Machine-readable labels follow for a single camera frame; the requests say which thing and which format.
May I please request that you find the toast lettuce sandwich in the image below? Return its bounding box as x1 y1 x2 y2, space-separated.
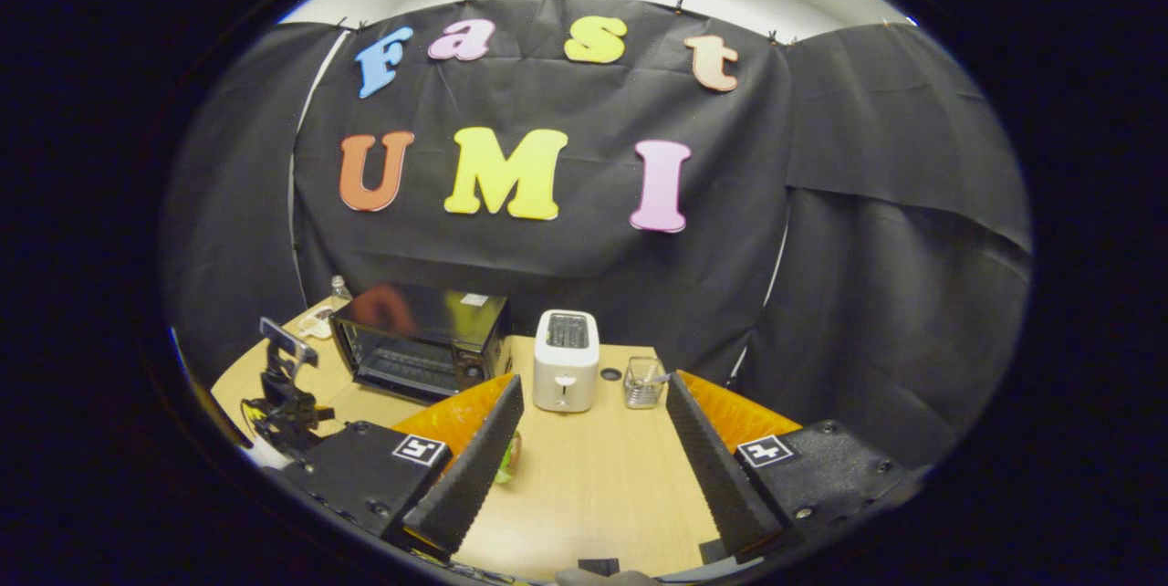
493 431 523 485

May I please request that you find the metal mesh utensil holder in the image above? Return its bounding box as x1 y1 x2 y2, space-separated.
624 356 669 410

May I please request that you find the black backdrop cloth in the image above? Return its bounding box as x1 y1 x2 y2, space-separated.
162 0 1034 468

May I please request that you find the black electric oven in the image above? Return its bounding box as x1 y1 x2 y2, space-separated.
310 283 512 409

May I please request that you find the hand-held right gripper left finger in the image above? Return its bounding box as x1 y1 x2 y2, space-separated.
281 374 526 560

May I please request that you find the white toaster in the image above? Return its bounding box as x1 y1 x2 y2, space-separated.
533 309 600 413

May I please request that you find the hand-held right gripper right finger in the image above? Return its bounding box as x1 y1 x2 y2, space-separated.
664 371 927 564

